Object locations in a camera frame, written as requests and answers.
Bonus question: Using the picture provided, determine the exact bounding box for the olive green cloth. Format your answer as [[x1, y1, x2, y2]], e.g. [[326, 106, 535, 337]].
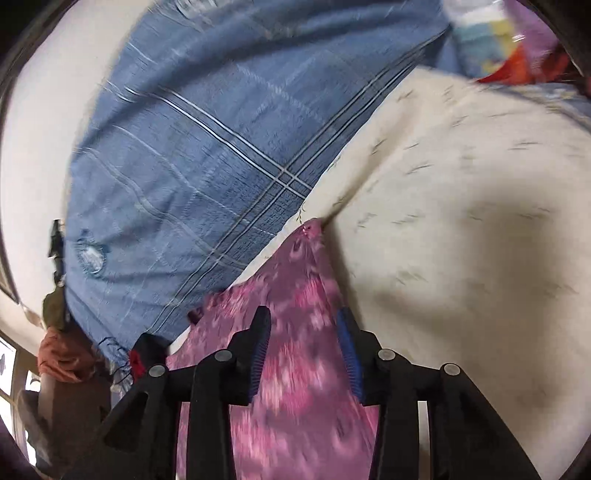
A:
[[42, 284, 72, 330]]

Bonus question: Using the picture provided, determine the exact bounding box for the purple floral shirt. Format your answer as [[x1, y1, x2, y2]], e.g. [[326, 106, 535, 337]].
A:
[[166, 218, 386, 480]]

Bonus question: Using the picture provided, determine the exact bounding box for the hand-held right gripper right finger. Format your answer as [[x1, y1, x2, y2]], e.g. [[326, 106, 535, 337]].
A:
[[335, 307, 541, 480]]

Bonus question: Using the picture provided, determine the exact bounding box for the orange cloth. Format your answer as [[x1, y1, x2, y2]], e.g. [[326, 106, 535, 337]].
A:
[[37, 325, 98, 384]]

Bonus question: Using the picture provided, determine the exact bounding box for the red and black garment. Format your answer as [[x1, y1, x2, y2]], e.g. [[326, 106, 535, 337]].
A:
[[129, 332, 169, 381]]

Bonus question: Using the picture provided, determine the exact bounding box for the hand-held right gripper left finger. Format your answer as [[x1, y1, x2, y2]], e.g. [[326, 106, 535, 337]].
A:
[[62, 305, 272, 480]]

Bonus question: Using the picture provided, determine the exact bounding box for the red plastic bag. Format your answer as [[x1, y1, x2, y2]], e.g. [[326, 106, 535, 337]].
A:
[[478, 48, 578, 86]]

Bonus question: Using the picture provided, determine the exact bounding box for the blue plaid quilt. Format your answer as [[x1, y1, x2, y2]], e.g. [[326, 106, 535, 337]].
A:
[[65, 0, 451, 365]]

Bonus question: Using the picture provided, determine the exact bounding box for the cream leaf-print bed sheet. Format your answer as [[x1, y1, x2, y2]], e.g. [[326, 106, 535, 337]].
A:
[[166, 65, 591, 480]]

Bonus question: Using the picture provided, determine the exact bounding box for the pile of colourful clothes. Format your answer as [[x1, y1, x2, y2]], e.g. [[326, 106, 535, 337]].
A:
[[450, 0, 522, 79]]

